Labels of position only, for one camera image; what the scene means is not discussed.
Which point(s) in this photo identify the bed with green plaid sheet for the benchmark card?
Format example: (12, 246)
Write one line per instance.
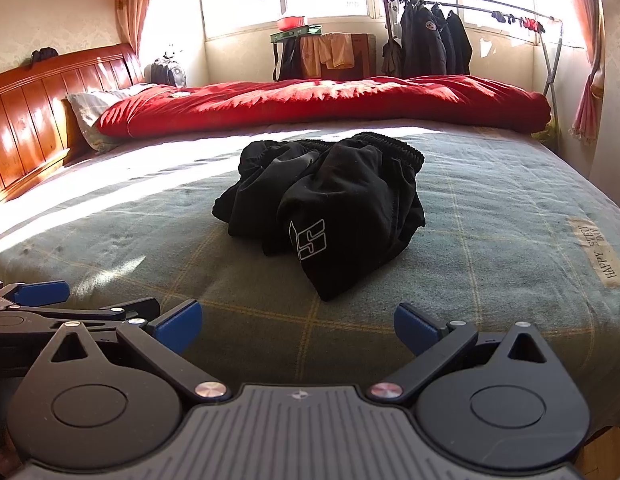
(490, 235)

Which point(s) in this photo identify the wooden cabinet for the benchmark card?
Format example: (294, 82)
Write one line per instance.
(364, 55)

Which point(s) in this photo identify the wooden headboard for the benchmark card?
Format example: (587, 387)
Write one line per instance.
(34, 110)

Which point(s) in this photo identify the red basin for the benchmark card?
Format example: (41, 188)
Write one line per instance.
(291, 21)

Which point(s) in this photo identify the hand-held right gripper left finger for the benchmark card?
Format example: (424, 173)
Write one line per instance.
(182, 327)

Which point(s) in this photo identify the metal clothes rack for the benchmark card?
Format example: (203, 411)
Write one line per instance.
(490, 10)

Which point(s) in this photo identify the red quilt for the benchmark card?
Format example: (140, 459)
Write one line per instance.
(315, 100)

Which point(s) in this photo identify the dark socks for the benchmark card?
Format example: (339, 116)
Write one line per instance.
(499, 16)

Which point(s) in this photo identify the black jacket with badge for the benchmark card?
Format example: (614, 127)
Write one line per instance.
(422, 40)

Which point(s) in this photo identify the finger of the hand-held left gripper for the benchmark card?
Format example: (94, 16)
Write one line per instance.
(114, 312)
(44, 291)

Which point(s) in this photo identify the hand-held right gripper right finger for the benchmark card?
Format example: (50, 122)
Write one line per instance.
(415, 330)

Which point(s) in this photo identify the black pants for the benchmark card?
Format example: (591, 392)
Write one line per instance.
(340, 200)

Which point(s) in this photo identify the olive hanging cloth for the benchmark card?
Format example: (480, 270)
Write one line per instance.
(390, 57)

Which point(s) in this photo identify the orange hanging cloth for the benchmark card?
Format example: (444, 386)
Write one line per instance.
(311, 57)
(340, 50)

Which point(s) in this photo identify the grey backpack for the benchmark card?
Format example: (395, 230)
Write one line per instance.
(167, 70)

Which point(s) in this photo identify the grey pillow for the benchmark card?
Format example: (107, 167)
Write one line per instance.
(89, 110)

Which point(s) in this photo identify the dark hanging jacket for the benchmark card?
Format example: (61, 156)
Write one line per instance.
(457, 42)

